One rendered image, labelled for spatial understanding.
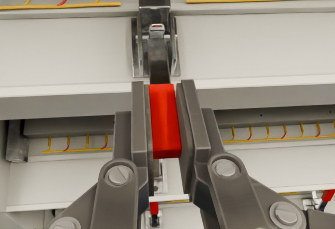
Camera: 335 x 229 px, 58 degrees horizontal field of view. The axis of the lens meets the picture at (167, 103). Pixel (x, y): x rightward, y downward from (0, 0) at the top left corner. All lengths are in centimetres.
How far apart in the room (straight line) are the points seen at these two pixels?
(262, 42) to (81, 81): 11
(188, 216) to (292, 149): 22
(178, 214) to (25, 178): 26
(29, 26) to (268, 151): 28
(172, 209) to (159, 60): 40
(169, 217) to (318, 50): 39
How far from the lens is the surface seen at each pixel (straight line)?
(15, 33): 21
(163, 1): 17
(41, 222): 49
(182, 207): 53
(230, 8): 20
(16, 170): 38
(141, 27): 17
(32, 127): 35
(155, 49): 16
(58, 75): 19
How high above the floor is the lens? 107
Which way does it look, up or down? 53 degrees down
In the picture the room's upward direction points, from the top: 3 degrees clockwise
